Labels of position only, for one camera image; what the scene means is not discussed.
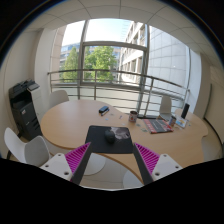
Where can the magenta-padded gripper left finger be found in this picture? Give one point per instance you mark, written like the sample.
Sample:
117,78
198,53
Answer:
59,165

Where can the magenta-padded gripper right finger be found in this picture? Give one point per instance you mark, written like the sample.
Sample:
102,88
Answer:
165,165

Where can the black computer mouse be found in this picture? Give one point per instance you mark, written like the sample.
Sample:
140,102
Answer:
110,136

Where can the black printed mouse pad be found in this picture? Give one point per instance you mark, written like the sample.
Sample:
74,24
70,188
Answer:
96,141

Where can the white shell chair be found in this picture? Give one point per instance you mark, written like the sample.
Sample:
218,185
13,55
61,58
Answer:
33,151
165,106
58,98

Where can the red and blue magazine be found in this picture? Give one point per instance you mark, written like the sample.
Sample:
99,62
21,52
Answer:
158,126

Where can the small green sticker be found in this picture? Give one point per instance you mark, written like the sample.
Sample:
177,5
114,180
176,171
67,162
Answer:
144,130

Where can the white printed mug with plant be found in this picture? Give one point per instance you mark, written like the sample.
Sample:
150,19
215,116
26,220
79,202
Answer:
172,120

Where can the white illustrated booklet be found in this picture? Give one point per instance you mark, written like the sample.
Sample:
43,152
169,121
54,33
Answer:
182,122

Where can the black cylinder speaker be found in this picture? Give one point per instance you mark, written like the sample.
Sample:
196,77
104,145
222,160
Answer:
185,110

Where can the black and white office printer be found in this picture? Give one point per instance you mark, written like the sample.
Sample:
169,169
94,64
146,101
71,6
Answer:
23,110

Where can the blue marker pen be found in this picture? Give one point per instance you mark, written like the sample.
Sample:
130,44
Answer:
106,114

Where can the black board eraser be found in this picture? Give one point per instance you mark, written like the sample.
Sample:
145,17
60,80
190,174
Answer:
103,109

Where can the metal balcony railing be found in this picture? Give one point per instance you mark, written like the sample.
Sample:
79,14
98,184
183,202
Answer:
110,87

